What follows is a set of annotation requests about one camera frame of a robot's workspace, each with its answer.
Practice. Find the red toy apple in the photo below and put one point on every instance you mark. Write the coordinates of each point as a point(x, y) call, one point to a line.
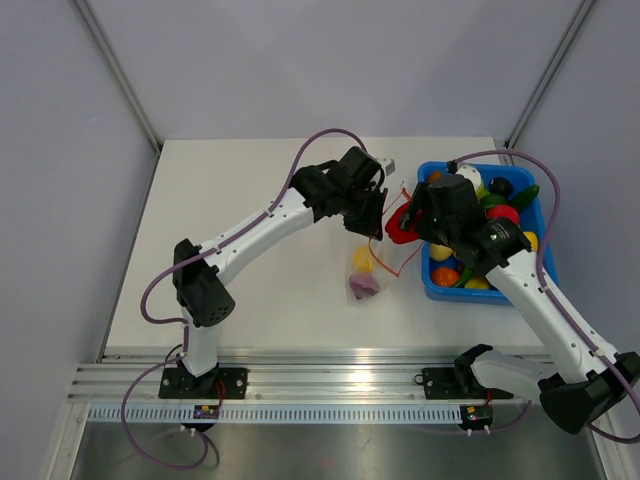
point(504, 211)

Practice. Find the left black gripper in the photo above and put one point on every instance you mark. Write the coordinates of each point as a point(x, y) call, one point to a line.
point(372, 225)

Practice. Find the white slotted cable duct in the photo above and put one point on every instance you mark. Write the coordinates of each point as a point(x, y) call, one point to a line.
point(279, 414)

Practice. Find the yellow toy bell pepper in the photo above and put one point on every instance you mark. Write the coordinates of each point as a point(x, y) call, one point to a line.
point(533, 240)

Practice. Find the aluminium rail base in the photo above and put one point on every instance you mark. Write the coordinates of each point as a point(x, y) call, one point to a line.
point(333, 376)

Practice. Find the blue plastic bin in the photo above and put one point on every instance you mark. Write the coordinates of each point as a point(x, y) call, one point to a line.
point(531, 219)

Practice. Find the yellow toy lemon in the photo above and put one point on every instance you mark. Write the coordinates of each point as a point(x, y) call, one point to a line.
point(362, 261)

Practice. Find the purple toy onion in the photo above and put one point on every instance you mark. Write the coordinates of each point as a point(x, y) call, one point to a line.
point(363, 285)

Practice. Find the clear zip top bag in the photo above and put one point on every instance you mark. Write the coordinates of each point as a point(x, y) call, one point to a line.
point(390, 259)

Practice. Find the beige toy pear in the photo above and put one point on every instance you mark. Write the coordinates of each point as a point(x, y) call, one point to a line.
point(439, 253)

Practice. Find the dark toy avocado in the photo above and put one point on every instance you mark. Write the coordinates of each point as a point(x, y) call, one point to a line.
point(501, 186)

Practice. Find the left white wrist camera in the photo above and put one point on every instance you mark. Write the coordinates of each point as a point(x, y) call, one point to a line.
point(388, 165)

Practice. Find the brown toy fruit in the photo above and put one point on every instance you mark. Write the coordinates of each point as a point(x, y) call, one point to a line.
point(434, 176)

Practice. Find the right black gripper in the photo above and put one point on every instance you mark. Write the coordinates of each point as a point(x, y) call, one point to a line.
point(421, 199)

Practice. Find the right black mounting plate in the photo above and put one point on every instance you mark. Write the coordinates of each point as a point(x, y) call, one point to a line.
point(440, 383)

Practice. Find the yellow toy banana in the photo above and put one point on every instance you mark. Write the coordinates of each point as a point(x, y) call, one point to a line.
point(477, 283)

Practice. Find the orange toy tomato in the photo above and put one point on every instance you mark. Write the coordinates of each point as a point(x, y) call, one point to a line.
point(445, 277)

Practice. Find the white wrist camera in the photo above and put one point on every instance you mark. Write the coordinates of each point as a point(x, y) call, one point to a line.
point(388, 165)
point(471, 173)

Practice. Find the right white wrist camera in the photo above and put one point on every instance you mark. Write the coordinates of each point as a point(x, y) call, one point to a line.
point(471, 173)

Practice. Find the red toy bell pepper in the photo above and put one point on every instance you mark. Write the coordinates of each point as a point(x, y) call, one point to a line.
point(395, 231)

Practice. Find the green toy cucumber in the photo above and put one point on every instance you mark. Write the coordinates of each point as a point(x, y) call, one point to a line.
point(523, 199)

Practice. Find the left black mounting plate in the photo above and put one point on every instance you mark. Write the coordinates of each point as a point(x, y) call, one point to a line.
point(223, 383)

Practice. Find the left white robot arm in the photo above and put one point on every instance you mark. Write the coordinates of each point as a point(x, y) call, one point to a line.
point(204, 272)

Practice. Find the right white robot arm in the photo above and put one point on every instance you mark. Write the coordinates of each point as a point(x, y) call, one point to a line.
point(590, 375)

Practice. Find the black mounting plate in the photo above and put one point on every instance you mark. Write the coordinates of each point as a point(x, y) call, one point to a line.
point(223, 383)
point(440, 383)

